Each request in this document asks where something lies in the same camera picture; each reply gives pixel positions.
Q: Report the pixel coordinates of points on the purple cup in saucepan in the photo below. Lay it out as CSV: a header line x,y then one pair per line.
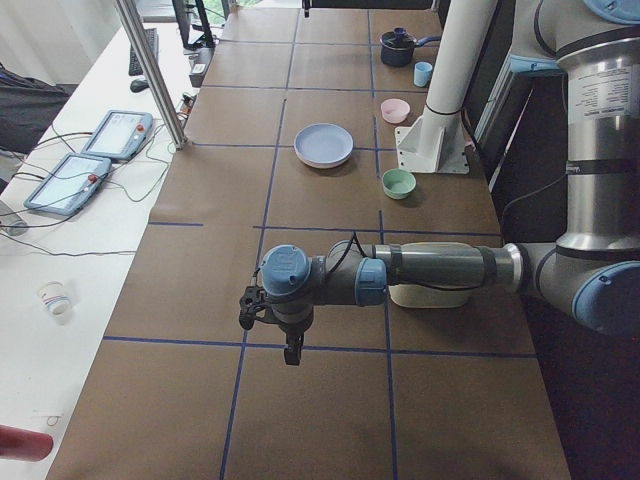
x,y
400,32

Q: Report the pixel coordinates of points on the black monitor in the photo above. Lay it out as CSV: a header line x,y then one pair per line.
x,y
193,24

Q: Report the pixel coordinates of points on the grey water bottle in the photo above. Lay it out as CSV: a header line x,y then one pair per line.
x,y
12,224

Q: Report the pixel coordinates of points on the blue plate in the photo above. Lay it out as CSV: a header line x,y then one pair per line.
x,y
323,141

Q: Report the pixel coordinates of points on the red cylinder bottle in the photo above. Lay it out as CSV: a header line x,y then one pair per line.
x,y
24,445

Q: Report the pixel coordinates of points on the orange connector block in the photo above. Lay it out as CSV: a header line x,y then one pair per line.
x,y
186,105

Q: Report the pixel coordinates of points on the light blue cup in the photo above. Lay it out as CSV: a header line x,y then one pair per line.
x,y
422,73

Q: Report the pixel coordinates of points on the dark blue saucepan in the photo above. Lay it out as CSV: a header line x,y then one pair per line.
x,y
399,52

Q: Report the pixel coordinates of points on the black box with label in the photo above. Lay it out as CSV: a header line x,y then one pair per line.
x,y
197,74

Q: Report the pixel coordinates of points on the cream toaster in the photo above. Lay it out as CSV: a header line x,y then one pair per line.
x,y
419,297

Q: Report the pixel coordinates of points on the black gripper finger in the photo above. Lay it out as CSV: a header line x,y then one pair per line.
x,y
293,350

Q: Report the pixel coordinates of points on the pink bowl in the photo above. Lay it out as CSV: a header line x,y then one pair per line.
x,y
394,110

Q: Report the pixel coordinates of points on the aluminium frame post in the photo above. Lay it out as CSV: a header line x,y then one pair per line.
x,y
134,29

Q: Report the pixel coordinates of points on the far teach pendant tablet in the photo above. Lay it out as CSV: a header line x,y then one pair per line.
x,y
120,135

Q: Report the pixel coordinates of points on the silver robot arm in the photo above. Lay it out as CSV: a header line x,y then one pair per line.
x,y
591,272

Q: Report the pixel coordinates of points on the black computer mouse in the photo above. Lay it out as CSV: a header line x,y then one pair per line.
x,y
138,85

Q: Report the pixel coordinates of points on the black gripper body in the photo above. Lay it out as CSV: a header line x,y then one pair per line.
x,y
293,331

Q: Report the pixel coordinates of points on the green bowl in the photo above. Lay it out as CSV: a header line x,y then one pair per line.
x,y
398,184

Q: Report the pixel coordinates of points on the near teach pendant tablet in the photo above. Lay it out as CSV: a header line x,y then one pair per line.
x,y
70,185

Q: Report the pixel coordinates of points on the white camera pole mount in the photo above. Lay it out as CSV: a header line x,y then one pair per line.
x,y
435,143

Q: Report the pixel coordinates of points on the paper cup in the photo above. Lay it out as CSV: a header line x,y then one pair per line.
x,y
56,301

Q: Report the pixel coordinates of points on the teach pendant tablet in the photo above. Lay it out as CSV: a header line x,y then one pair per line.
x,y
70,185
120,135

